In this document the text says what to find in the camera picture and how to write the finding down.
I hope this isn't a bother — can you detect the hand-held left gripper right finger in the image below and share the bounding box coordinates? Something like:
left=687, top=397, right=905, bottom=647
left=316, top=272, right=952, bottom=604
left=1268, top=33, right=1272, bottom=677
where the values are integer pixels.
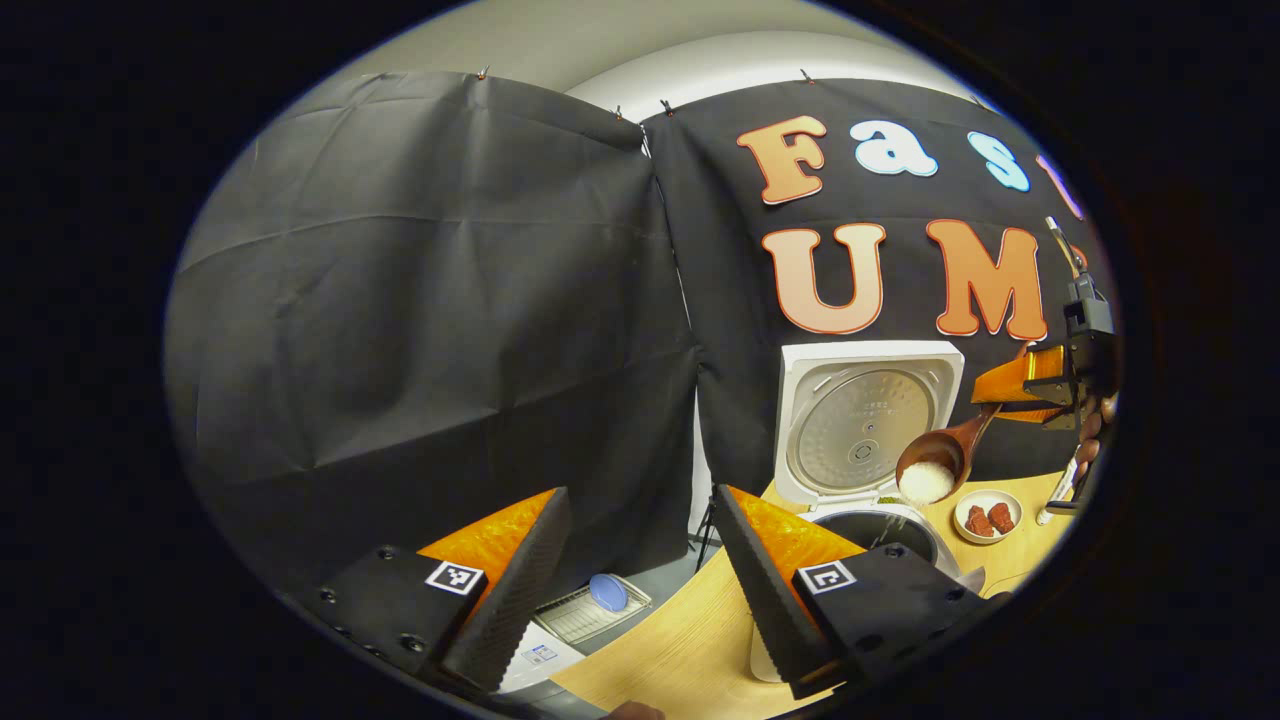
left=712, top=485, right=1011, bottom=701

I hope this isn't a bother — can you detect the brown wooden spoon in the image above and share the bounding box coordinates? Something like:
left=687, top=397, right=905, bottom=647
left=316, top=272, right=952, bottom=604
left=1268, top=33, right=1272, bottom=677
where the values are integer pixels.
left=895, top=400, right=1004, bottom=506

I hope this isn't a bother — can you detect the white round plate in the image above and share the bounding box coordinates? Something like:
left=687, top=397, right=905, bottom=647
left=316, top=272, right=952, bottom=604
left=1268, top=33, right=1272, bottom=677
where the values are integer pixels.
left=953, top=488, right=1024, bottom=545

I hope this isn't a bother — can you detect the white grid tray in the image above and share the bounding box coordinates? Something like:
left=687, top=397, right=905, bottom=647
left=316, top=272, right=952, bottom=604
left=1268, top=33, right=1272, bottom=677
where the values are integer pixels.
left=533, top=575, right=653, bottom=646

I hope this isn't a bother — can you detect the white rice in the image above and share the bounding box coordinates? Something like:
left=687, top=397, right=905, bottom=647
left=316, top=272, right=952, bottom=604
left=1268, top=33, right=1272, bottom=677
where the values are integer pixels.
left=898, top=460, right=956, bottom=505

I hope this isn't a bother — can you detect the white labelled box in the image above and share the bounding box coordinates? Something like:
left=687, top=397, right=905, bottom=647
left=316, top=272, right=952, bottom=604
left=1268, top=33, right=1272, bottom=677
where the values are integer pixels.
left=497, top=620, right=586, bottom=694

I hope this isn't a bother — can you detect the white rice cooker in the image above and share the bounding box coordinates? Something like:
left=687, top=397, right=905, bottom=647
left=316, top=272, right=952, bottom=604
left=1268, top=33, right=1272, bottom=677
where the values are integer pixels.
left=750, top=340, right=986, bottom=686

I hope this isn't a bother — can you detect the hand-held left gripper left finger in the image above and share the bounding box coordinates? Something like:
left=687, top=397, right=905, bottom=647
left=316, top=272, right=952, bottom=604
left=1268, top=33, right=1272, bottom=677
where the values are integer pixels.
left=290, top=487, right=573, bottom=694

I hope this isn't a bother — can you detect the row of small black clips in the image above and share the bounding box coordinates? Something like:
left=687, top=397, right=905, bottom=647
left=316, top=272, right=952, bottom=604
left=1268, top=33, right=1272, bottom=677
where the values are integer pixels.
left=475, top=65, right=813, bottom=121

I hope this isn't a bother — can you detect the black stand leg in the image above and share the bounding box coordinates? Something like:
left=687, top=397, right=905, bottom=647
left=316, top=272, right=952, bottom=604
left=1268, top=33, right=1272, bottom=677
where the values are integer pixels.
left=690, top=500, right=721, bottom=571

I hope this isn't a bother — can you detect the white drink bottle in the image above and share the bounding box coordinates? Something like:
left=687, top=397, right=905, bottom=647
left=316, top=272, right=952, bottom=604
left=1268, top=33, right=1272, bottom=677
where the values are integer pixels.
left=1035, top=455, right=1086, bottom=526

